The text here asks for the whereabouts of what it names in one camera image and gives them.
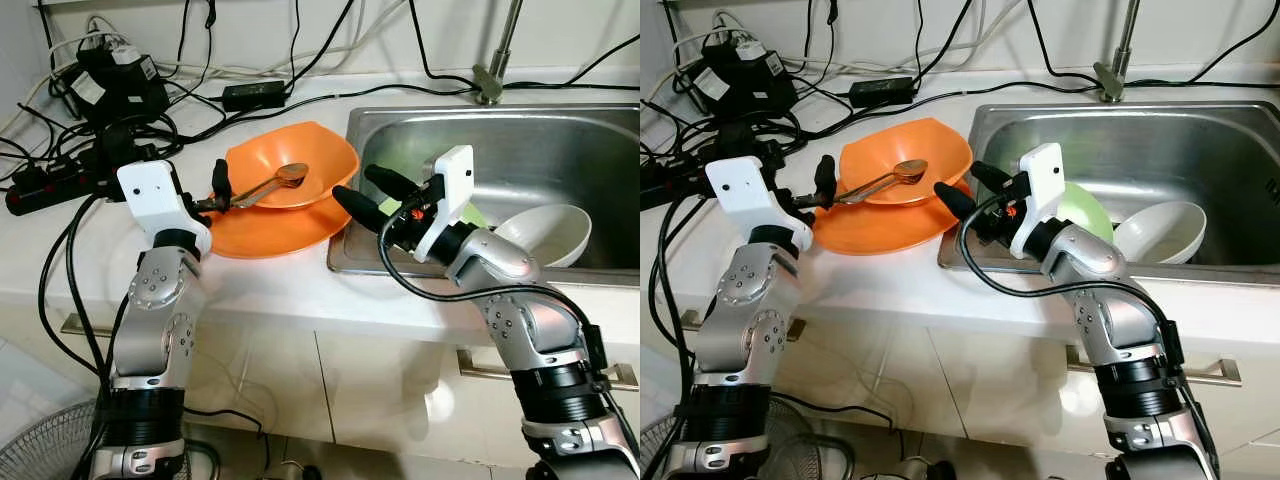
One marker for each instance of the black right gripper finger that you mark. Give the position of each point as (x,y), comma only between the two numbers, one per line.
(995,176)
(392,180)
(955,200)
(358,208)

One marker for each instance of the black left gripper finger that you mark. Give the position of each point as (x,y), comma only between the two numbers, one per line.
(826,176)
(222,180)

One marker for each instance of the metal spoon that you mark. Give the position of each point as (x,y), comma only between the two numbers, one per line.
(292,175)
(910,170)

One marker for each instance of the orange plastic bowl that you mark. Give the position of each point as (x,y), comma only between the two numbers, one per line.
(890,145)
(270,150)

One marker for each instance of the orange plastic plate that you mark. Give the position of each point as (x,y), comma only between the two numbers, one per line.
(270,235)
(880,232)

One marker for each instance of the white bowl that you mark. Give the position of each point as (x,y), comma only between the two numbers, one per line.
(1165,230)
(550,230)

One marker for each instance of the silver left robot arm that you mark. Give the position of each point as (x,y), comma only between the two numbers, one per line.
(750,300)
(160,300)

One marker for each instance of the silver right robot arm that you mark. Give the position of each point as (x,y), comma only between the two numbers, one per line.
(1130,320)
(530,320)

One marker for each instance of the white kitchen cabinet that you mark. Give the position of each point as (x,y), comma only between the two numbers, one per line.
(330,390)
(950,390)

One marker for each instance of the black power adapter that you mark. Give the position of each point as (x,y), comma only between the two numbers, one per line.
(255,95)
(880,92)

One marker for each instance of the black battery charger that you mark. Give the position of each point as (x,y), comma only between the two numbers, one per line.
(745,85)
(120,90)

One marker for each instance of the metal faucet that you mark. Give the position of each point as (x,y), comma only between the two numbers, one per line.
(488,85)
(1110,82)

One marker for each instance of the stainless steel sink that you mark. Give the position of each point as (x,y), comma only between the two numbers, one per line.
(1180,150)
(540,150)

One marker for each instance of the grey floor fan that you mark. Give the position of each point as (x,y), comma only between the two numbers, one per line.
(655,450)
(40,450)

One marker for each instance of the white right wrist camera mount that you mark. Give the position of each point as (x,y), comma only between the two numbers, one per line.
(1042,180)
(452,185)

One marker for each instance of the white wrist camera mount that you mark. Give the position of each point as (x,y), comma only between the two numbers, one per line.
(745,185)
(452,185)
(150,185)
(1042,180)

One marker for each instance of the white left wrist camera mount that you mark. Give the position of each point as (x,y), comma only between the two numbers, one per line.
(745,185)
(150,185)

